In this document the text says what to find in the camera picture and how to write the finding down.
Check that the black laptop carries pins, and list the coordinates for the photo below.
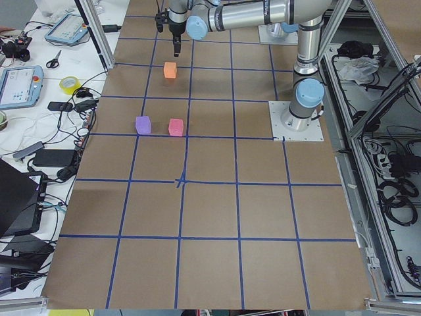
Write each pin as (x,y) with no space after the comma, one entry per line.
(21,196)

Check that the orange foam cube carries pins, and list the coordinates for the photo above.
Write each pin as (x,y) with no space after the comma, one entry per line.
(170,70)

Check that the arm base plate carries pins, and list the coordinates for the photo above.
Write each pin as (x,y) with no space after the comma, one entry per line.
(287,128)
(291,39)

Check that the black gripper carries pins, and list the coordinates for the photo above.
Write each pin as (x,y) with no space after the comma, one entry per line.
(176,28)

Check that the black power adapter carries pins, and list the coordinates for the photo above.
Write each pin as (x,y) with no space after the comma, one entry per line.
(54,157)

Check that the yellow tape roll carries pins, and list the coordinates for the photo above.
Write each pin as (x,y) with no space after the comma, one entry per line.
(70,84)

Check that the far teach pendant tablet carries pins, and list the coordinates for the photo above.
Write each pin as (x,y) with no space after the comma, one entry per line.
(70,30)

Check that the black handled scissors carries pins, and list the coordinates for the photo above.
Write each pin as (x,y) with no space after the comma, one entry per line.
(54,62)

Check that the teach pendant tablet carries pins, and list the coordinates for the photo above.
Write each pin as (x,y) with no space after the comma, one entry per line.
(21,87)
(70,30)

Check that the purple foam cube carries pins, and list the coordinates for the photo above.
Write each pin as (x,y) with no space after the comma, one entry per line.
(143,125)

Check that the red foam cube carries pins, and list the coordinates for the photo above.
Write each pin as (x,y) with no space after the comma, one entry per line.
(176,127)

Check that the aluminium frame post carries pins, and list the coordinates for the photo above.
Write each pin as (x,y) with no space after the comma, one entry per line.
(95,30)

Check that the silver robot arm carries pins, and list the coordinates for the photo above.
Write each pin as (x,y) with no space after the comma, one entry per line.
(283,29)
(198,18)

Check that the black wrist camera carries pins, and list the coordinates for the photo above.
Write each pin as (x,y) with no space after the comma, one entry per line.
(161,19)

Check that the near teach pendant tablet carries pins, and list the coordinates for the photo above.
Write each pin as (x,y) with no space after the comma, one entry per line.
(21,87)

